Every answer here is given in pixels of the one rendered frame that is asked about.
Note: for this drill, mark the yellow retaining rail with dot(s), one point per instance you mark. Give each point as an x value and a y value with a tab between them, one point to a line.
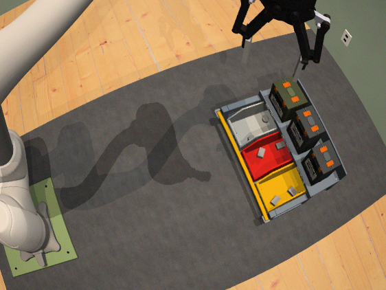
243	166

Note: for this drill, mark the grey metal disc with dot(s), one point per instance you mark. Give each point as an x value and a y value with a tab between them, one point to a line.
265	118

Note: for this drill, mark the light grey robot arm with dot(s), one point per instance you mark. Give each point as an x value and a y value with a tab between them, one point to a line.
22	44

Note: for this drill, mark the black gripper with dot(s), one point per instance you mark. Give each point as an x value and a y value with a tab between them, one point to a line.
271	11

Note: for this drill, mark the grey metal bin rack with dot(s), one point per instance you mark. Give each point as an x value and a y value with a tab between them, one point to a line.
327	183

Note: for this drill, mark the grey open bin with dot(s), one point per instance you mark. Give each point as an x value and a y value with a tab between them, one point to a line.
248	121

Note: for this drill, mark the red open bin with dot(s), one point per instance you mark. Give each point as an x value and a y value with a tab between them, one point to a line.
273	159

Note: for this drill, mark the yellow bin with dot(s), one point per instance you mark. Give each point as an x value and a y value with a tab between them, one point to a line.
278	183

